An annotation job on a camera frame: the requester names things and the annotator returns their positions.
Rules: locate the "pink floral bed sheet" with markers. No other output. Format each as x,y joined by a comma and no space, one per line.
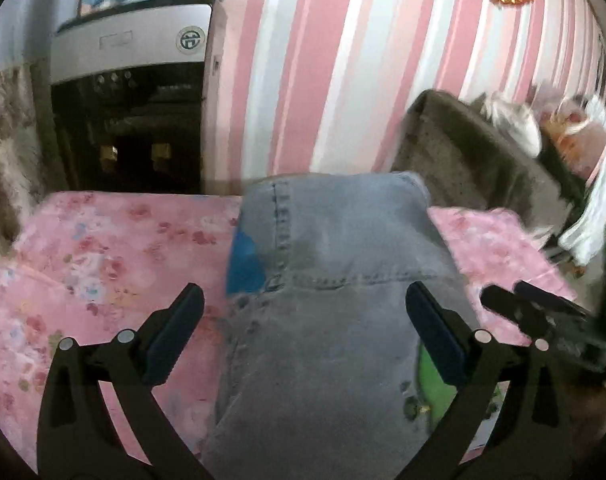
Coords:
98,270

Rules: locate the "grey denim pants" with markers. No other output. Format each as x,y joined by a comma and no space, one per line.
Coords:
328,300

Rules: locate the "green cloth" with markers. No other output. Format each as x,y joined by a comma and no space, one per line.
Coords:
430,377

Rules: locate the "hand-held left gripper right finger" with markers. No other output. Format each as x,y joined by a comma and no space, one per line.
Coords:
435,332

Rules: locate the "white fluffy cloth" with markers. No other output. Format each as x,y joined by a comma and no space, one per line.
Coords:
515,120

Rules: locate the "white hanging garment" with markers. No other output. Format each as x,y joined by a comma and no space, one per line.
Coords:
595,195

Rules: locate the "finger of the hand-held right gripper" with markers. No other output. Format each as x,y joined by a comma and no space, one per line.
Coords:
513,307
548,297

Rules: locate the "grey-brown blanket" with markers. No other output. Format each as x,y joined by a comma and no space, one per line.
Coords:
478,155

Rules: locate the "silver and black appliance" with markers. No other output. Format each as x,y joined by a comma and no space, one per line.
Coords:
128,95

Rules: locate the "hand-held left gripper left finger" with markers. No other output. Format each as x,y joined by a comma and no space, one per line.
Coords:
170,332

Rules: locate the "floral patterned curtain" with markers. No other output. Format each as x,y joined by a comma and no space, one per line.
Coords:
5,150

